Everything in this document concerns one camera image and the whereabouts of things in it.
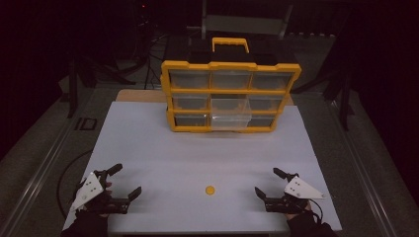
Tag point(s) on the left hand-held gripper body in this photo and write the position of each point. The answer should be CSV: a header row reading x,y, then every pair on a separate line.
x,y
88,191

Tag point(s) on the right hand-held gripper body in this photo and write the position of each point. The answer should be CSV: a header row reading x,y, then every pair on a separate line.
x,y
298,191

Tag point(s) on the small yellow round disc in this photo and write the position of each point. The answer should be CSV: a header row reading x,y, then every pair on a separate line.
x,y
209,190

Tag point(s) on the clear plastic drawer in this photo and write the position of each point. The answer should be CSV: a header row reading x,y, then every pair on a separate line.
x,y
230,113

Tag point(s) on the person's left hand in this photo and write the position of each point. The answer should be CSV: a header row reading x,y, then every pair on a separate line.
x,y
108,190

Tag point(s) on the person's right hand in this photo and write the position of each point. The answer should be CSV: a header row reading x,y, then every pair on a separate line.
x,y
298,214

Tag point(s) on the black tripod stand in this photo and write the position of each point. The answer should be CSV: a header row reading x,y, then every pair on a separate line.
x,y
74,85
344,98

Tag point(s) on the yellow and black drawer organizer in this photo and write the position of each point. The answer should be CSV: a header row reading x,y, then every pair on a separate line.
x,y
189,91

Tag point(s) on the set of clear drawers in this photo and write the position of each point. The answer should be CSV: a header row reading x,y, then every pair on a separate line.
x,y
189,80

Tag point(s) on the metal floor rail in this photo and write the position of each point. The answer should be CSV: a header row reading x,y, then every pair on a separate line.
x,y
39,171
359,164

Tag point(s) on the black rectangular floor frame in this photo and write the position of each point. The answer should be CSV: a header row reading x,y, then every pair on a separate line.
x,y
86,124

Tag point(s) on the grey metal frame stand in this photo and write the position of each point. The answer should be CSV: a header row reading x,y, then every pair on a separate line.
x,y
243,23

